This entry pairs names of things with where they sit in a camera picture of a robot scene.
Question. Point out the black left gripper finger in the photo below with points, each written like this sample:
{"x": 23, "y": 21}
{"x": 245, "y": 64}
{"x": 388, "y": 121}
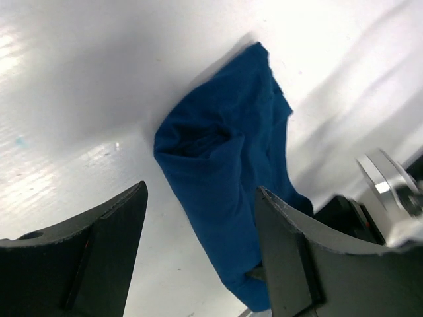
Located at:
{"x": 82, "y": 266}

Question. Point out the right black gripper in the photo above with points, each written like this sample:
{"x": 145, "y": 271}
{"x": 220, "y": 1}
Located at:
{"x": 334, "y": 265}

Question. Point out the blue Mickey Mouse t-shirt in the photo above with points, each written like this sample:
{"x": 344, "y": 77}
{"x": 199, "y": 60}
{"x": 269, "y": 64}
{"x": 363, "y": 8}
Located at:
{"x": 219, "y": 144}

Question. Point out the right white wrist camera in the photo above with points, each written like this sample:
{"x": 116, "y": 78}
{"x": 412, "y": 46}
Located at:
{"x": 397, "y": 199}

